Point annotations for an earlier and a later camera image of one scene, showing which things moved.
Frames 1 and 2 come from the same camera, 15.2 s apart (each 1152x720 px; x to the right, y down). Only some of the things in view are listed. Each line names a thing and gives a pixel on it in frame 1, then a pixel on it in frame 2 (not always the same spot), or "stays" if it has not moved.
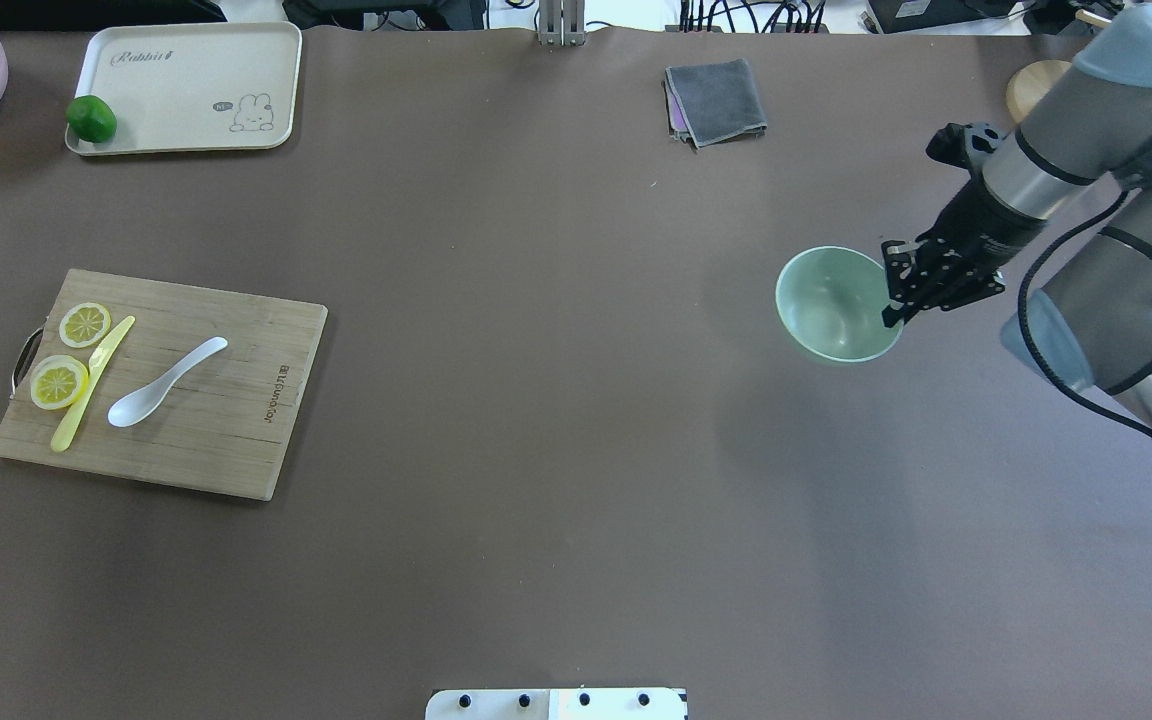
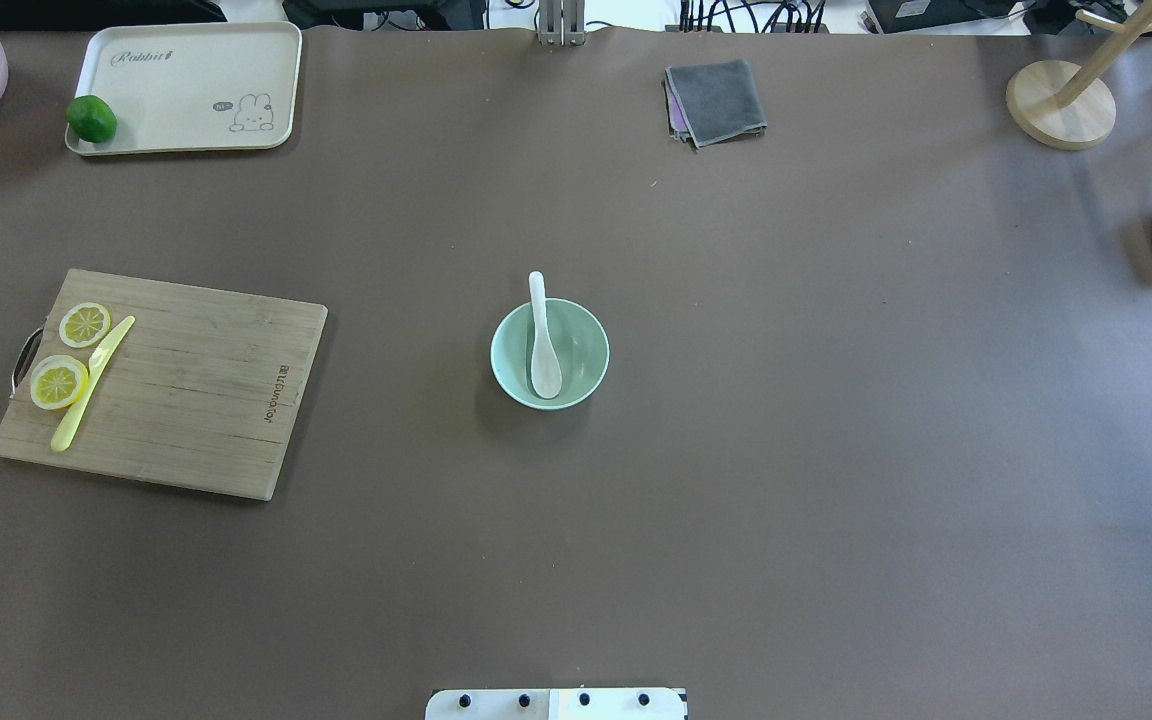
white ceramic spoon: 141,401 → 546,371
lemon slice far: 83,325 stays
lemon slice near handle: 58,382 stays
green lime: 91,118 stays
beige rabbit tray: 186,87 stays
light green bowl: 830,301 → 578,341
